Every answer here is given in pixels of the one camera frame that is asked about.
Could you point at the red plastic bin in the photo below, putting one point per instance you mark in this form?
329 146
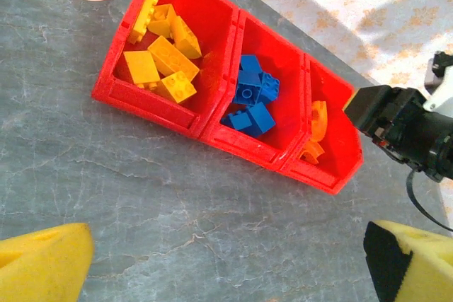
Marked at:
336 160
279 44
198 8

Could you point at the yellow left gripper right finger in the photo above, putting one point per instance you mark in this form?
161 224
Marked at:
424 266

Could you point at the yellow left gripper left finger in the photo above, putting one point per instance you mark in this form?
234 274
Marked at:
42 266

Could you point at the yellow lego brick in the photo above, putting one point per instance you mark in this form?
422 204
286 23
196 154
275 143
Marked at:
170 56
185 38
161 22
177 86
145 12
141 66

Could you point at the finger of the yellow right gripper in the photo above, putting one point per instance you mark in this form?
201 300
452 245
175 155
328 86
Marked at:
368 107

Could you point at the orange arch lego piece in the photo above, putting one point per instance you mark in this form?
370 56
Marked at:
311 151
318 118

